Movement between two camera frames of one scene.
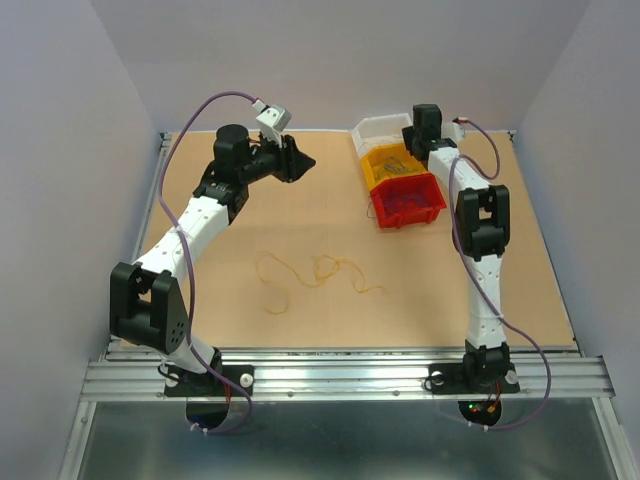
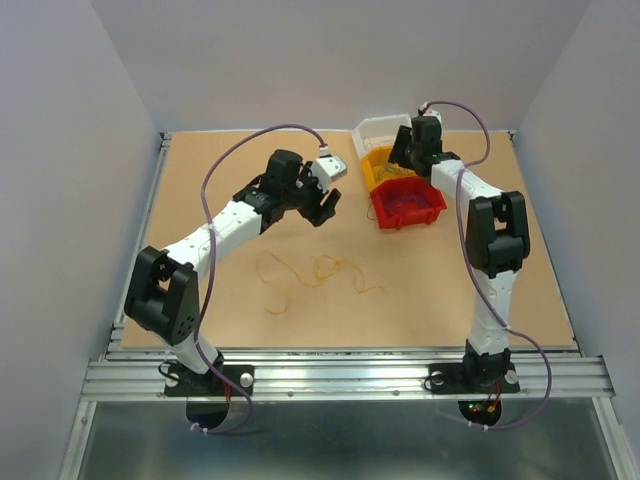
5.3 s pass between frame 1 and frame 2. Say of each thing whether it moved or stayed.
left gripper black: moved
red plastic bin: stayed
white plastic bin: stayed
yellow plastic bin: stayed
